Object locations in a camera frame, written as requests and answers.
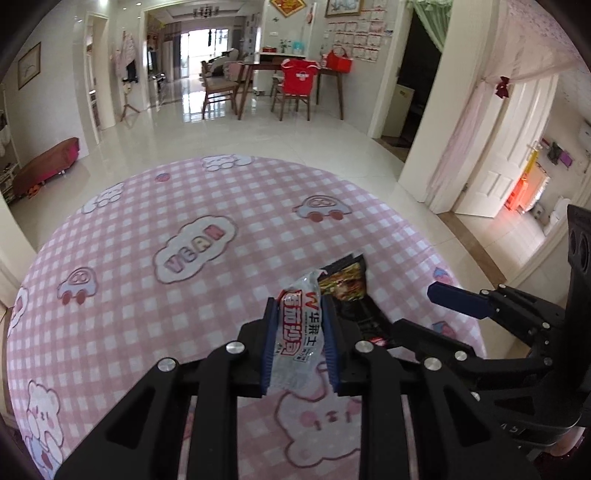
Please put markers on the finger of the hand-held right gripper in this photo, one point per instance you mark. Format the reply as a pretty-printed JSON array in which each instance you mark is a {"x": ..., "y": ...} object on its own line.
[
  {"x": 457, "y": 299},
  {"x": 429, "y": 339}
]

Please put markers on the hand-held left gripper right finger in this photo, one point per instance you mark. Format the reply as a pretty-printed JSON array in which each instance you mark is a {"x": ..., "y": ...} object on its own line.
[{"x": 330, "y": 355}]

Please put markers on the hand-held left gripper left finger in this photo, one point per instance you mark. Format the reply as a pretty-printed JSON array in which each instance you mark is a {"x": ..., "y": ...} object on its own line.
[{"x": 269, "y": 350}]

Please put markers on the white snack packet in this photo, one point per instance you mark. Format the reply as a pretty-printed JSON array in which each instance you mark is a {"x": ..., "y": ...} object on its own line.
[{"x": 300, "y": 332}]

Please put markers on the dark snack packet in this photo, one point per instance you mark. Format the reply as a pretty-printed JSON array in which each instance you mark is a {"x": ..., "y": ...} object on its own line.
[{"x": 346, "y": 284}]

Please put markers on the orange red bin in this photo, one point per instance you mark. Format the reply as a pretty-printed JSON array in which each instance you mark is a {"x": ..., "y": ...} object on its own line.
[{"x": 517, "y": 194}]

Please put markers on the white toilet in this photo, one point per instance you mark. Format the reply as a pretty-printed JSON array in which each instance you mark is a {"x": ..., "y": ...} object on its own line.
[{"x": 556, "y": 214}]

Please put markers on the pink checkered blanket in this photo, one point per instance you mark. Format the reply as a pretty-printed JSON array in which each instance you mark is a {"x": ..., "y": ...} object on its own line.
[{"x": 258, "y": 207}]

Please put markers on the yellow hanging cloth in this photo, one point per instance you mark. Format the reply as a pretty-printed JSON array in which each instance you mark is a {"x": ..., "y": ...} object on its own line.
[{"x": 532, "y": 164}]

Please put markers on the white panel door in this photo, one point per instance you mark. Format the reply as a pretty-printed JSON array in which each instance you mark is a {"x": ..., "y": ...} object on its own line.
[{"x": 508, "y": 147}]

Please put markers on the purple hanging cloth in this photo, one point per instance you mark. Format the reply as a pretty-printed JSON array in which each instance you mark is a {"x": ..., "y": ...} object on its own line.
[{"x": 561, "y": 154}]

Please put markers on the beige cabinet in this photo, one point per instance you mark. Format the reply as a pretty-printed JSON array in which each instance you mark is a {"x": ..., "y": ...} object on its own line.
[{"x": 405, "y": 110}]

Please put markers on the red bow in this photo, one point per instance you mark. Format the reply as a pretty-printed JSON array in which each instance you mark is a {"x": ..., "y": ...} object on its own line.
[{"x": 502, "y": 86}]

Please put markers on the wooden chair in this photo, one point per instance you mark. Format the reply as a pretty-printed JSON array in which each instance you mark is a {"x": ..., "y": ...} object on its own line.
[
  {"x": 295, "y": 104},
  {"x": 217, "y": 90}
]

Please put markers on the red basket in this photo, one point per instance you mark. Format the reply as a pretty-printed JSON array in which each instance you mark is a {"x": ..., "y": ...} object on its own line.
[{"x": 339, "y": 60}]

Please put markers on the red shirt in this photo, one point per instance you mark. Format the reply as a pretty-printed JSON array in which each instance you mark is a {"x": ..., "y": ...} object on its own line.
[{"x": 300, "y": 76}]

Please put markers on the green curtain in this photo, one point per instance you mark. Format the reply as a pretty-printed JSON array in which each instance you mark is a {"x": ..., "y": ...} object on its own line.
[{"x": 434, "y": 18}]

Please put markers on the wooden dining table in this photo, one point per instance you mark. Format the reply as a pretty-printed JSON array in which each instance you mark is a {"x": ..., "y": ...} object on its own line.
[{"x": 263, "y": 67}]

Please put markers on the brown bench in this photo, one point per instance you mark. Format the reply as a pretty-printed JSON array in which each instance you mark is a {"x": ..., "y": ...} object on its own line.
[{"x": 46, "y": 164}]

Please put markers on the white sideboard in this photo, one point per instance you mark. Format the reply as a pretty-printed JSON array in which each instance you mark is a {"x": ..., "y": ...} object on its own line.
[{"x": 268, "y": 57}]

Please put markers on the shoe rack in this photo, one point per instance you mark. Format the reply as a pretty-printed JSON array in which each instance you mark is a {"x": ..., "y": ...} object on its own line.
[{"x": 9, "y": 182}]

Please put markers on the wide framed picture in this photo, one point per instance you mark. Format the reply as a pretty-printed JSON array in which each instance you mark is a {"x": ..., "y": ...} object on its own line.
[{"x": 344, "y": 7}]

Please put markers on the wooden coat rack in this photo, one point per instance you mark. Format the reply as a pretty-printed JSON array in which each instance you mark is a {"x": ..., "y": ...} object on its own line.
[{"x": 124, "y": 55}]

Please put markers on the ceiling chandelier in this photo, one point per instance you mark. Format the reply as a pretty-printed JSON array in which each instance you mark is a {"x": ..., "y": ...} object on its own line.
[{"x": 205, "y": 11}]

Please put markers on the group of wall certificates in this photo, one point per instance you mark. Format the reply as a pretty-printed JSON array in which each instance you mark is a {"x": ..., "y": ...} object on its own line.
[{"x": 364, "y": 37}]

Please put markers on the red diamond wall decoration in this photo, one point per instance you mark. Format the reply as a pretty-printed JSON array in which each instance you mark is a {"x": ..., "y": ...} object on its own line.
[{"x": 292, "y": 7}]

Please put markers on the framed wall picture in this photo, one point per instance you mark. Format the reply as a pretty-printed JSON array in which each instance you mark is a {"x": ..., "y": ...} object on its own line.
[{"x": 29, "y": 65}]

